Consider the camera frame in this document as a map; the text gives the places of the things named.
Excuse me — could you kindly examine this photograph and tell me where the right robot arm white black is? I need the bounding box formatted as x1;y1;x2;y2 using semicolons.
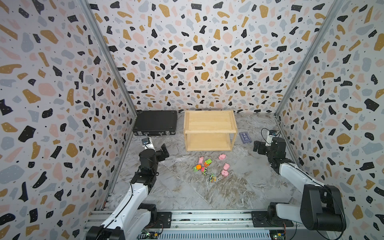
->
253;137;347;233

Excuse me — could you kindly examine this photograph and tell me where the blue card deck box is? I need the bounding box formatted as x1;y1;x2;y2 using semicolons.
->
239;132;252;144

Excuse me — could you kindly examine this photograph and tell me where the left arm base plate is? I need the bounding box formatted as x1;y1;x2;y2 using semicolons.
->
145;212;172;229

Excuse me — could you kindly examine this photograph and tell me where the green pink mixer truck toy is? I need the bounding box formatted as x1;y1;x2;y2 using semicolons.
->
201;167;208;175

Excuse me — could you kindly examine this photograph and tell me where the wooden two-tier shelf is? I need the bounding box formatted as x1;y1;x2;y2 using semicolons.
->
184;111;238;152

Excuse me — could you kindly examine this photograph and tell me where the green overturned toy truck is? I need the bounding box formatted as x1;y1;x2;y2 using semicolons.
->
209;174;217;183

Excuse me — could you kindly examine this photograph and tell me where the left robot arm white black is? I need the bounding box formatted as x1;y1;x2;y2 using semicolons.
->
86;144;170;240

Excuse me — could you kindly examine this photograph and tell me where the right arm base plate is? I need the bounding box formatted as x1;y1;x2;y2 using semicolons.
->
251;211;294;228

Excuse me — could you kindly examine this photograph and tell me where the orange green dump truck toy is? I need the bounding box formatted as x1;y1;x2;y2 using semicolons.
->
203;159;212;168

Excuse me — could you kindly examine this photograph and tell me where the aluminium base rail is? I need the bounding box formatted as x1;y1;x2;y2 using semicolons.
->
82;209;331;240

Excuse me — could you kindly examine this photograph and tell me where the black briefcase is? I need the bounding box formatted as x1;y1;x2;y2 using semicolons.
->
133;110;178;137

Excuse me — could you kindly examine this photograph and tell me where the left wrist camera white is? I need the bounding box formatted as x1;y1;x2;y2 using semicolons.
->
142;137;155;150

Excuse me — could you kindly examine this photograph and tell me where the green orange mixer truck toy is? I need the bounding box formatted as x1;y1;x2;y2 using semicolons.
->
194;165;202;172

